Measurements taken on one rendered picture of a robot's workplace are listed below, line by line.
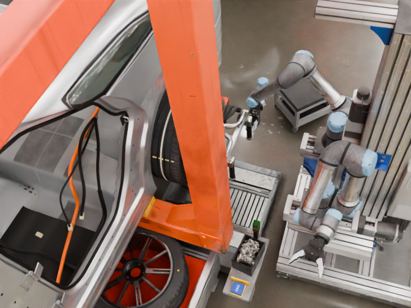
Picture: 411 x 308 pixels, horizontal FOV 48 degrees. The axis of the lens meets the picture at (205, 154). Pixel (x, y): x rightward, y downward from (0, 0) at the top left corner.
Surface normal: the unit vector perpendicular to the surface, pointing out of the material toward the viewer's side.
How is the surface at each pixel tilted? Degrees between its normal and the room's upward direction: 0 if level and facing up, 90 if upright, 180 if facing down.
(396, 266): 0
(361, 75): 0
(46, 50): 90
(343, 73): 0
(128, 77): 78
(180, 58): 90
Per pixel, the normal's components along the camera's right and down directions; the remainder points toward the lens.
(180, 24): -0.37, 0.77
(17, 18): -0.09, -0.58
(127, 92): 0.90, 0.15
